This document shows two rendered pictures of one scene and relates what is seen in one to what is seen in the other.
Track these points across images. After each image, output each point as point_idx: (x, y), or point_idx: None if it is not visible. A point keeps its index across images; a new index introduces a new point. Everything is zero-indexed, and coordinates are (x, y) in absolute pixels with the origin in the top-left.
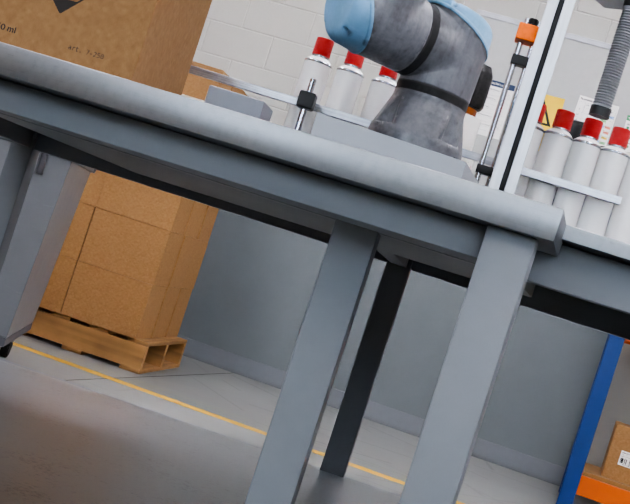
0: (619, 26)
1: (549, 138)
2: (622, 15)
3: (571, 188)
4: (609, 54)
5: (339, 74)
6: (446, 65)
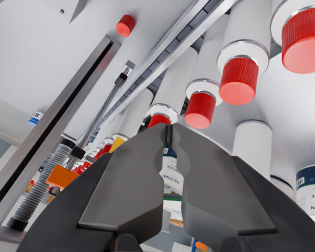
0: (26, 200)
1: (110, 134)
2: (21, 210)
3: (109, 115)
4: (44, 180)
5: (242, 34)
6: None
